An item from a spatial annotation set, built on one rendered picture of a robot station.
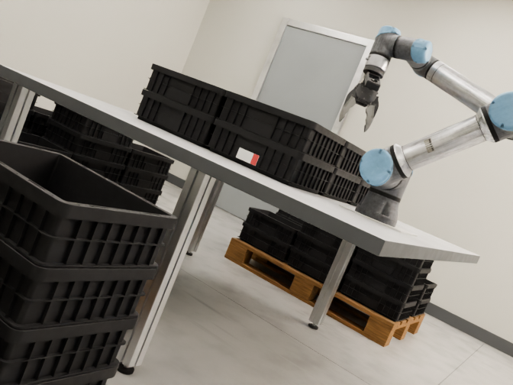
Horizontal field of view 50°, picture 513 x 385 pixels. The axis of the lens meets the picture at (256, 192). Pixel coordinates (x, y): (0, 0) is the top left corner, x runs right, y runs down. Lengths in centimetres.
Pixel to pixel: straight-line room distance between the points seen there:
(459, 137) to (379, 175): 26
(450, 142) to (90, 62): 437
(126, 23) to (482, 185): 369
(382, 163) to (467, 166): 326
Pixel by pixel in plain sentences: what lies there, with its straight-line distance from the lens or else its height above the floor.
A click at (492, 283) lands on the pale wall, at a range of 491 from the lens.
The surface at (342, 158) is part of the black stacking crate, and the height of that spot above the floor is 86.
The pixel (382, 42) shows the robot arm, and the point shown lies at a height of 126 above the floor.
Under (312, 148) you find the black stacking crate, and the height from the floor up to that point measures 85.
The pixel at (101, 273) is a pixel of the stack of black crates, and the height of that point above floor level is 48.
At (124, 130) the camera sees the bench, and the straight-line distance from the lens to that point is 174.
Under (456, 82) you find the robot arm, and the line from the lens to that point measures 196.
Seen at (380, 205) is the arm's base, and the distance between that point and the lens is 191.
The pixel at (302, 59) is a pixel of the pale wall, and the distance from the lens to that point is 573.
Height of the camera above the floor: 79
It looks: 5 degrees down
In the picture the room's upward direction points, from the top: 22 degrees clockwise
